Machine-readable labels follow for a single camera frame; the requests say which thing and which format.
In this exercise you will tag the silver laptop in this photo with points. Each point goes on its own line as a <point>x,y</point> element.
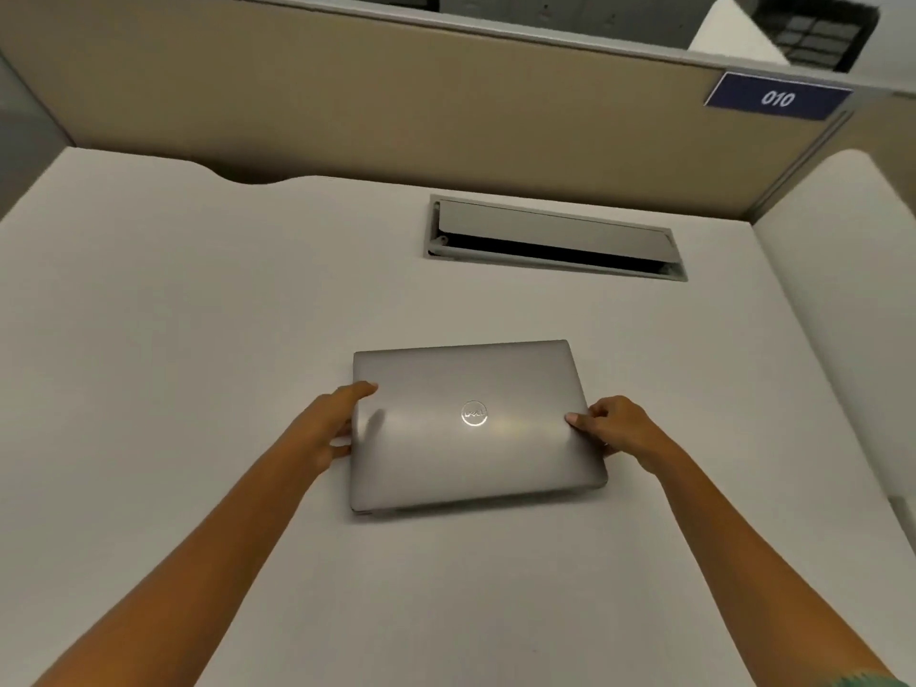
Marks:
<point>469,429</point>

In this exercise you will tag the black office chair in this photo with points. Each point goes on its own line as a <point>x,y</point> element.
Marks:
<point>816,28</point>

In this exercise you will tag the green sleeve cuff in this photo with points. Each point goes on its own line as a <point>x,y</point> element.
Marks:
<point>869,679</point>

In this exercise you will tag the beige cubicle partition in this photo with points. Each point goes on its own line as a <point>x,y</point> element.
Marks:
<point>401,114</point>

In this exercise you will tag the person's left hand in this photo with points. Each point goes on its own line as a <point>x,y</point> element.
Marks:
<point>323,425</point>

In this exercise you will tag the person's left forearm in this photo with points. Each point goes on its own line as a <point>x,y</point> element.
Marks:
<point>172,565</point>

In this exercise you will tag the person's right hand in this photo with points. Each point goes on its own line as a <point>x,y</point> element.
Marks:
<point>624,430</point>

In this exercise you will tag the person's left thumb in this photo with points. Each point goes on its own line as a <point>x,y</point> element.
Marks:
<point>356,392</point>

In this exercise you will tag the person's right thumb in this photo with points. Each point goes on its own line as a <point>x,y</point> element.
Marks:
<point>583,422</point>

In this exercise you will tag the person's right forearm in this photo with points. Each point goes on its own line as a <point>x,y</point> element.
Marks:
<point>758,565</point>

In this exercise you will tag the blue desk number sign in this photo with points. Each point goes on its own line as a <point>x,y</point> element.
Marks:
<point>778,97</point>

